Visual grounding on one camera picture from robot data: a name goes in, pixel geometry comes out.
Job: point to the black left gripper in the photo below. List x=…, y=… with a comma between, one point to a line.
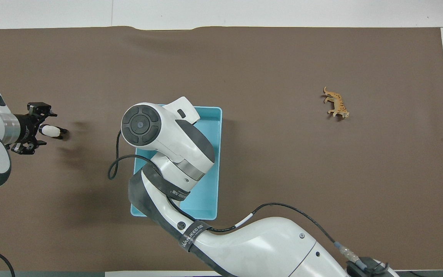
x=25, y=129

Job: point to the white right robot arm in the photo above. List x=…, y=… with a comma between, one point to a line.
x=175, y=150

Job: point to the orange striped tiger toy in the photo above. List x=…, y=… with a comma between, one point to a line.
x=337, y=103

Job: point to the brown table mat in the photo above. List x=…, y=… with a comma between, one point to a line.
x=283, y=57

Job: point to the light blue storage box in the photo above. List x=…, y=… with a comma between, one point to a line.
x=208, y=192

